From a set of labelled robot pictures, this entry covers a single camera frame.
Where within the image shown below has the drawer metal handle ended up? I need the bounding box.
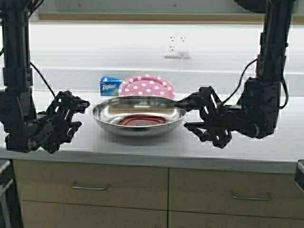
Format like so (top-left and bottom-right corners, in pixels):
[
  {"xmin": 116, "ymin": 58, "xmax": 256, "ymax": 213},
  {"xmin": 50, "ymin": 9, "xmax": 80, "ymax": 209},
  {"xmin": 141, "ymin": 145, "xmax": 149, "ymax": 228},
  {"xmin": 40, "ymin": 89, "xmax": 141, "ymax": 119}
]
[
  {"xmin": 231, "ymin": 191, "xmax": 272, "ymax": 201},
  {"xmin": 71, "ymin": 182, "xmax": 109, "ymax": 191}
]

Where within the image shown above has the right lower cabinet door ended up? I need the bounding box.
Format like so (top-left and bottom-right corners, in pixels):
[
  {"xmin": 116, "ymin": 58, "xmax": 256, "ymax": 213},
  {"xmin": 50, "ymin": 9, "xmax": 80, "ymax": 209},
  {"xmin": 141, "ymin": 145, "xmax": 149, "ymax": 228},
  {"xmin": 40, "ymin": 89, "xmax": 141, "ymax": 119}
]
[{"xmin": 169, "ymin": 211, "xmax": 304, "ymax": 228}]

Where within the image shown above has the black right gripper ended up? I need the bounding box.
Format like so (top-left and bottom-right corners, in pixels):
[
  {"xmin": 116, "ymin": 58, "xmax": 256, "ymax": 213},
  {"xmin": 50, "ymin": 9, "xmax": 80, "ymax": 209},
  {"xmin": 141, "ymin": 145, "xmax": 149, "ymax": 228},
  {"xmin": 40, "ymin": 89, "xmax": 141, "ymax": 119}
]
[{"xmin": 174, "ymin": 86, "xmax": 241, "ymax": 149}]

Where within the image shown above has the pink polka dot plate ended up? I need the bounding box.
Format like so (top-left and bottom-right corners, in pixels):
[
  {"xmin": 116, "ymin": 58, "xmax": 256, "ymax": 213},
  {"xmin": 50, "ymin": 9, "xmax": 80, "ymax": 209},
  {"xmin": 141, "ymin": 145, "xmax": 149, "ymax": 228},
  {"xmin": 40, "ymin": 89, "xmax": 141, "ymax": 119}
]
[{"xmin": 118, "ymin": 75, "xmax": 175, "ymax": 99}]

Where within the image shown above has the white wall outlet plate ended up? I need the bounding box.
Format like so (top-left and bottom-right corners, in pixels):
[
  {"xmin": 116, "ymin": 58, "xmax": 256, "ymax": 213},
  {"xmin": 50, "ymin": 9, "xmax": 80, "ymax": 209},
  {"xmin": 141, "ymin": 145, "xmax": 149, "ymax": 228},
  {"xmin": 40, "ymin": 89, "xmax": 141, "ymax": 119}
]
[{"xmin": 163, "ymin": 33, "xmax": 191, "ymax": 59}]

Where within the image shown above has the steel mixing bowl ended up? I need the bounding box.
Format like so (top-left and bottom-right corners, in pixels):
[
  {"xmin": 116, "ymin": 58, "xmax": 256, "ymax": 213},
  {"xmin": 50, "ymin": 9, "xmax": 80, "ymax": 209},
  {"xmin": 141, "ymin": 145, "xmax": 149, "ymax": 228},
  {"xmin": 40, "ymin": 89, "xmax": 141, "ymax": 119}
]
[{"xmin": 91, "ymin": 95, "xmax": 187, "ymax": 138}]

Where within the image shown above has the left lower cabinet door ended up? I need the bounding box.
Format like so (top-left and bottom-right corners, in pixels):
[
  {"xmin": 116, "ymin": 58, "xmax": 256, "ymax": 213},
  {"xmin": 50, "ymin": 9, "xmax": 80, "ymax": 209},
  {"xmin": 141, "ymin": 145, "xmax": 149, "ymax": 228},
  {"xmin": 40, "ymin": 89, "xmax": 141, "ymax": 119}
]
[{"xmin": 22, "ymin": 201, "xmax": 167, "ymax": 228}]

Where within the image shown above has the cabinet door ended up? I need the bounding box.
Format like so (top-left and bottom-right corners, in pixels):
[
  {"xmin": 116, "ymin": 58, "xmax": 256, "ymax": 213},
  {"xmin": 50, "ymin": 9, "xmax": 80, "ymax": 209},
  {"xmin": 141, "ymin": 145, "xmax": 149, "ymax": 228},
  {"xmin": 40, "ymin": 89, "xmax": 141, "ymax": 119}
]
[
  {"xmin": 22, "ymin": 201, "xmax": 167, "ymax": 228},
  {"xmin": 169, "ymin": 211, "xmax": 304, "ymax": 228}
]

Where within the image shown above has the white charging cable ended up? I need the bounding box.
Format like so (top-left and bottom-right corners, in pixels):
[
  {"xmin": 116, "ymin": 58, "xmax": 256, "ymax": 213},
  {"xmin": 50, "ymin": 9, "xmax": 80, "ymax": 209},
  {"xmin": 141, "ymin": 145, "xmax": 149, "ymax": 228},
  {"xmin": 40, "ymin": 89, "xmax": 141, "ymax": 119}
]
[{"xmin": 170, "ymin": 56, "xmax": 185, "ymax": 84}]

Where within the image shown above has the wooden drawer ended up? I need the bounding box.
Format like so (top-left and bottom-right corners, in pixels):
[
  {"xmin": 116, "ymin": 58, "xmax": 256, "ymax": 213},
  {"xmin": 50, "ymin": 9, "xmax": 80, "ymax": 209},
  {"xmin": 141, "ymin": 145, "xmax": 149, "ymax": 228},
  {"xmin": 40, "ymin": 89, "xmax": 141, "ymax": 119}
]
[
  {"xmin": 13, "ymin": 160, "xmax": 169, "ymax": 210},
  {"xmin": 169, "ymin": 169, "xmax": 304, "ymax": 219}
]

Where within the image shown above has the red plastic container lid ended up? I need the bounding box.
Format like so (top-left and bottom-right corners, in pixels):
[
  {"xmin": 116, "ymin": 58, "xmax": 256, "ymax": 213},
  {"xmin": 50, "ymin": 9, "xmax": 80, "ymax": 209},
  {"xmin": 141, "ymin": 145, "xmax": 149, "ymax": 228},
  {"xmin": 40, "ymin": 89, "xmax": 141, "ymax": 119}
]
[{"xmin": 116, "ymin": 114, "xmax": 167, "ymax": 127}]

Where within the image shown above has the blue Ziploc box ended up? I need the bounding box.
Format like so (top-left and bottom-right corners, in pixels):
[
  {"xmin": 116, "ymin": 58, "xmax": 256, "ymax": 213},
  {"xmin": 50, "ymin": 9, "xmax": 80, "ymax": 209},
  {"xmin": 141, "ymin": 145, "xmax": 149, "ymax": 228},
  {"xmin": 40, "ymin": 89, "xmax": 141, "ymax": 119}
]
[{"xmin": 100, "ymin": 76, "xmax": 122, "ymax": 96}]

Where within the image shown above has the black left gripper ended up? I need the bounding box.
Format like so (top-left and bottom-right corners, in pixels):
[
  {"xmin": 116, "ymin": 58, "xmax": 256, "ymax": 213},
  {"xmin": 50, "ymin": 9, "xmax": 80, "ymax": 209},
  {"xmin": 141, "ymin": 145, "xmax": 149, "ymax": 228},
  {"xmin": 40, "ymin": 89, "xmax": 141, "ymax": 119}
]
[{"xmin": 28, "ymin": 91, "xmax": 90, "ymax": 154}]

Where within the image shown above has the left wooden drawer front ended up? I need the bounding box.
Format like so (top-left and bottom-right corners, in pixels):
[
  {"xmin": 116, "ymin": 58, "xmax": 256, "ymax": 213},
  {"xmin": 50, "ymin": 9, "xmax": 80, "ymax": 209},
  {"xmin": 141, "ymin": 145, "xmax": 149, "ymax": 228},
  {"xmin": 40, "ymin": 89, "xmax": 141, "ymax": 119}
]
[{"xmin": 13, "ymin": 160, "xmax": 169, "ymax": 210}]

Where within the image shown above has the right wooden drawer front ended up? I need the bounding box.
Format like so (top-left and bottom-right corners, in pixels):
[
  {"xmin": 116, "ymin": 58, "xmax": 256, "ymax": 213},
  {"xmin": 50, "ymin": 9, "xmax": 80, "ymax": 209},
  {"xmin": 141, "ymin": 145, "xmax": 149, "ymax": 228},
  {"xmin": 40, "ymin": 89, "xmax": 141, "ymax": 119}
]
[{"xmin": 169, "ymin": 169, "xmax": 304, "ymax": 219}]

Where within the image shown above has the white power adapter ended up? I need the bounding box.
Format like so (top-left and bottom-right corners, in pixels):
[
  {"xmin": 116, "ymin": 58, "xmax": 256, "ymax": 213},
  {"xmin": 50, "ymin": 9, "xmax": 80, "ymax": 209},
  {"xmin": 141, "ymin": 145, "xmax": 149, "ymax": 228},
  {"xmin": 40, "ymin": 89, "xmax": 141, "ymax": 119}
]
[{"xmin": 177, "ymin": 50, "xmax": 190, "ymax": 58}]

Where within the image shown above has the right drawer metal handle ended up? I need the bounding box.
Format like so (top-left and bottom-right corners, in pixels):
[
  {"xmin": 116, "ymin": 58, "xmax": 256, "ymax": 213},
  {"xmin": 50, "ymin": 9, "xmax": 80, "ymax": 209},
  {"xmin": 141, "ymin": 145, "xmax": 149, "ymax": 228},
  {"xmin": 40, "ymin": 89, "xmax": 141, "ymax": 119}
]
[{"xmin": 231, "ymin": 191, "xmax": 272, "ymax": 201}]

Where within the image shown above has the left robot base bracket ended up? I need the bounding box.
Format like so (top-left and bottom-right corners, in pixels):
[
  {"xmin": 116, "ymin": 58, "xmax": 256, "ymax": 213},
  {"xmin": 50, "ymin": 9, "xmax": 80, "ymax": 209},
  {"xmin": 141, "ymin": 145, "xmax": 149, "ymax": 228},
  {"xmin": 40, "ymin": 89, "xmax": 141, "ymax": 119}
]
[{"xmin": 0, "ymin": 159, "xmax": 13, "ymax": 228}]

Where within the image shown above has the left drawer metal handle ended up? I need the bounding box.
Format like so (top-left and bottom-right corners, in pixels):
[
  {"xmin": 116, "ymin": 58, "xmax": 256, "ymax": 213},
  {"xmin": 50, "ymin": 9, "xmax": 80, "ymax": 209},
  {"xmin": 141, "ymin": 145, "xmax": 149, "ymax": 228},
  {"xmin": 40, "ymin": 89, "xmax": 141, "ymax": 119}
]
[{"xmin": 71, "ymin": 182, "xmax": 109, "ymax": 191}]

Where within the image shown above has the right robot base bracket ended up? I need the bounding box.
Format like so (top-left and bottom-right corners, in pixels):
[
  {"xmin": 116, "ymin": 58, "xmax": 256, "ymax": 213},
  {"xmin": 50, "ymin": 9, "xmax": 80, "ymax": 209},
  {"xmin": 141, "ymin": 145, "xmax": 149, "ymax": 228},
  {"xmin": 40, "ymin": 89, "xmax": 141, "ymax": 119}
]
[{"xmin": 294, "ymin": 160, "xmax": 304, "ymax": 191}]

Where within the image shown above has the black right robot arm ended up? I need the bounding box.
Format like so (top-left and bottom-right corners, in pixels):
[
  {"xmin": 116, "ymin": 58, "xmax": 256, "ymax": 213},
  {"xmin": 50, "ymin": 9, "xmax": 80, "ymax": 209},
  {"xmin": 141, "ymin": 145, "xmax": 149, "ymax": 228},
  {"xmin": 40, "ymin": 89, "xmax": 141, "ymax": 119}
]
[{"xmin": 175, "ymin": 0, "xmax": 294, "ymax": 148}]

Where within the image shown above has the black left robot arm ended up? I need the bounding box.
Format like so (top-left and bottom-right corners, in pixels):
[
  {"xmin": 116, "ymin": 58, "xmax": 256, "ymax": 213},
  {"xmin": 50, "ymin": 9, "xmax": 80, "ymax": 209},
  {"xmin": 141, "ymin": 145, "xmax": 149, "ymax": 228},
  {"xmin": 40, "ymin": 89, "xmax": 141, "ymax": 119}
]
[{"xmin": 0, "ymin": 0, "xmax": 90, "ymax": 153}]

